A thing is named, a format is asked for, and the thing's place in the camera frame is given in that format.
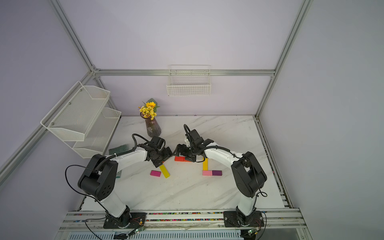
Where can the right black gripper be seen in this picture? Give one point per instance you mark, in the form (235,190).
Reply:
(179,149)

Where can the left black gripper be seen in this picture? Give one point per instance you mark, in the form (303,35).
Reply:
(167,152)

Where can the yellow block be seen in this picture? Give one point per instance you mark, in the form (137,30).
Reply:
(205,165)
(164,171)

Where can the pink block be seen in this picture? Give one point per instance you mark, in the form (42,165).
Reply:
(207,173)

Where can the purple block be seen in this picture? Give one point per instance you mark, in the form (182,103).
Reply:
(216,173)

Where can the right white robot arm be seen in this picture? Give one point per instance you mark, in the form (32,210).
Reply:
(248,173)

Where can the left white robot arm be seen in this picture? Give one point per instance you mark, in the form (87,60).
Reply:
(99,177)

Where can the dark glass vase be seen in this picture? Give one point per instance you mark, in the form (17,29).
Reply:
(153,128)

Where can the magenta block in pile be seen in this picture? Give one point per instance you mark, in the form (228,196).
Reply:
(156,173)

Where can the yellow flower bouquet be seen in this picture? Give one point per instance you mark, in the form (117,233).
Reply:
(149,109)

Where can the white two-tier mesh shelf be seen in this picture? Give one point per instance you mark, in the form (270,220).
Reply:
(83,121)

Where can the white wire wall basket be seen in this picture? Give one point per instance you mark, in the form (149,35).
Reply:
(188,86)

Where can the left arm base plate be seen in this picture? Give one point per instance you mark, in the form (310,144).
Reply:
(132,220)

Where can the aluminium frame back bar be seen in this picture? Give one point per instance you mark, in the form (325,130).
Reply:
(199,72)

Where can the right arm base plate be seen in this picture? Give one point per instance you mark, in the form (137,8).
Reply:
(238,219)

